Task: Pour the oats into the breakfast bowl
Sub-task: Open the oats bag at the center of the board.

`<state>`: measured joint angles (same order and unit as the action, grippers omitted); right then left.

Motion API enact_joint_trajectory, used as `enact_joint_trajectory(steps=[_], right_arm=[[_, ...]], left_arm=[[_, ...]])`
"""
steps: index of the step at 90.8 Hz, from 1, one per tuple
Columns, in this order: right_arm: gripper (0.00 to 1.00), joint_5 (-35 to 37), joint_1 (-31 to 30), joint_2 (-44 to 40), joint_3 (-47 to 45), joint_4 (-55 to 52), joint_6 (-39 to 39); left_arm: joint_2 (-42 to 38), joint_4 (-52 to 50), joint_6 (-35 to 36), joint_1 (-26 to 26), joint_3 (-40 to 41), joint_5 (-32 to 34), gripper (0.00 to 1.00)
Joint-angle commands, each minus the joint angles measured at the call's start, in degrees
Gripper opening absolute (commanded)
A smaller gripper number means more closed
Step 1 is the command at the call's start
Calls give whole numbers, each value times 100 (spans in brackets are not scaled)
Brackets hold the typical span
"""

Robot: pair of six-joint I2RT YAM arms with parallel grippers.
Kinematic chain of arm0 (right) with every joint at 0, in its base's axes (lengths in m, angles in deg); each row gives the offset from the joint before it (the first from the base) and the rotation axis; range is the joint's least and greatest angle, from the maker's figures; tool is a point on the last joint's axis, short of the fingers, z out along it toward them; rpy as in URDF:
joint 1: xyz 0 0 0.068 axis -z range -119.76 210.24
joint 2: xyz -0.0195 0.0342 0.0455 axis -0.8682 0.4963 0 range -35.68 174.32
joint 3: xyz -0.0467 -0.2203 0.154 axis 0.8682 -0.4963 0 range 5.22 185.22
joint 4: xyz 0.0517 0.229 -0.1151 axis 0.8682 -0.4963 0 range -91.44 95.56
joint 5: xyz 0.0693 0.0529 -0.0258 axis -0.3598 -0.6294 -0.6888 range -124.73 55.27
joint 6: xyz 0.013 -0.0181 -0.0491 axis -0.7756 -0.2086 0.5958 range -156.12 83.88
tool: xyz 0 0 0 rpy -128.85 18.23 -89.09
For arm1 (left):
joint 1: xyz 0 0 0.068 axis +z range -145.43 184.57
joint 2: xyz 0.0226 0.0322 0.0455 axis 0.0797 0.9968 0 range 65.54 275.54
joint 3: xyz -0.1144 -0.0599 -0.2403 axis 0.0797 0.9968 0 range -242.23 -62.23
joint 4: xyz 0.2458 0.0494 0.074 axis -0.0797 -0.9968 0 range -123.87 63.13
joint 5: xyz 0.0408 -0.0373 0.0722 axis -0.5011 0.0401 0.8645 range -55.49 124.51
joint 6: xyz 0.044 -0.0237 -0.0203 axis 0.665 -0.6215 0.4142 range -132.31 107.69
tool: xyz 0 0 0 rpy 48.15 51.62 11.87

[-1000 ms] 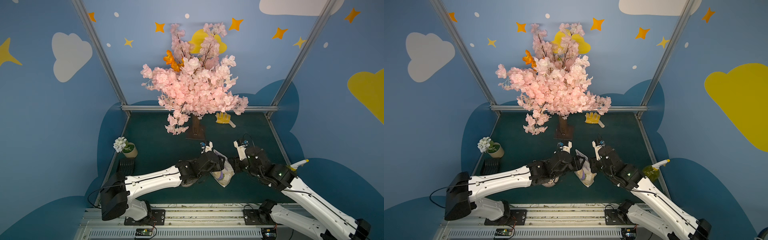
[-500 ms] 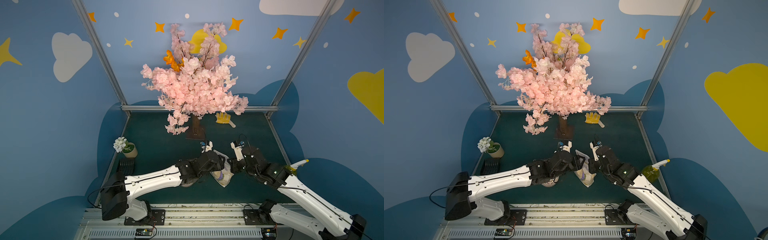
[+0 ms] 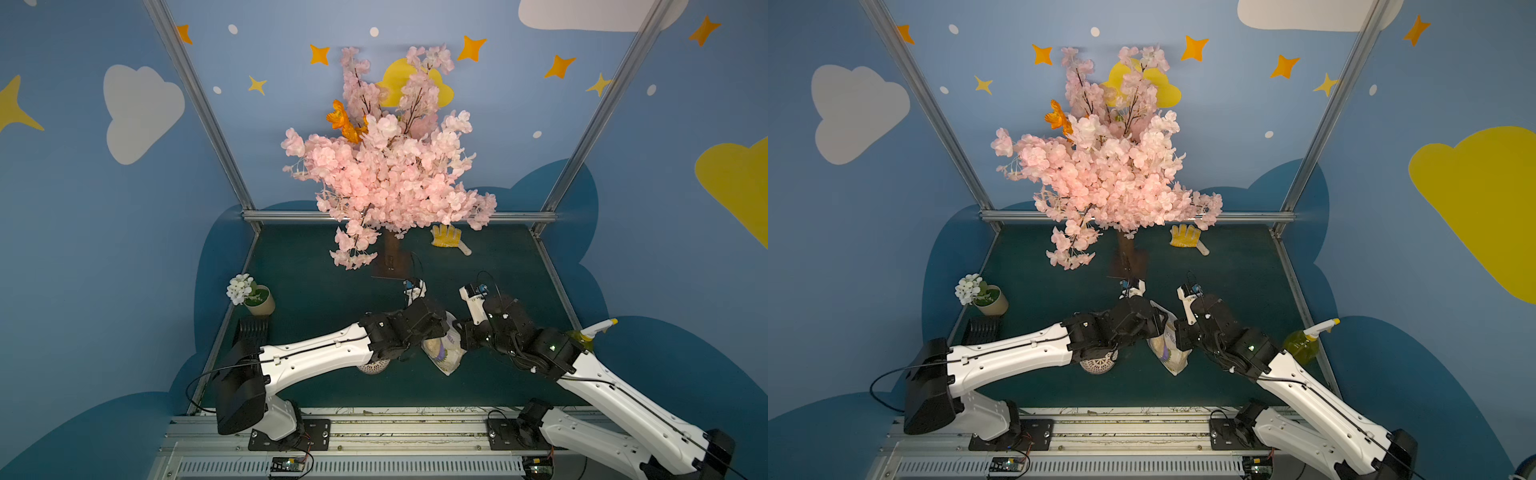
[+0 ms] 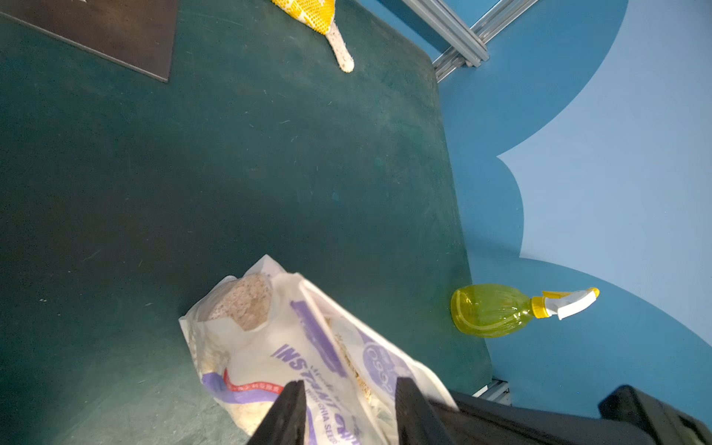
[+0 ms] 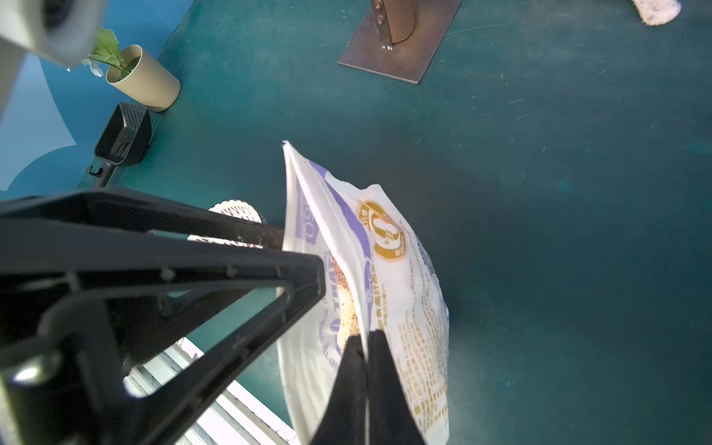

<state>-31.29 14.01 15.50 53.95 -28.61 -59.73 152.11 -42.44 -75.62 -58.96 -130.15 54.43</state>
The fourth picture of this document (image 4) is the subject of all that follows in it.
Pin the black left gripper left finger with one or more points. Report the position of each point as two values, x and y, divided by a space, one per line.
286 421

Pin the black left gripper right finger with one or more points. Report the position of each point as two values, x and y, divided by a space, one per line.
416 421

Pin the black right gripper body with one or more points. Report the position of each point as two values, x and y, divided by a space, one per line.
628 416

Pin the white purple oats bag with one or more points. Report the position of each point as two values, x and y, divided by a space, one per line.
252 335

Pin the yellow green spray bottle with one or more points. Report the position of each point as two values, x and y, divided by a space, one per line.
490 311

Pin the yellow dotted work glove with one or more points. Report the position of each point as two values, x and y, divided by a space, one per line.
320 16

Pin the brown metal tree base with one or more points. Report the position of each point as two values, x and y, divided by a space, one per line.
137 34

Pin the aluminium frame post right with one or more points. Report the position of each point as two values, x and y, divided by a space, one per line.
494 21

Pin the aluminium frame rail back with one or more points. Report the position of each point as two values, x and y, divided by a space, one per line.
443 21

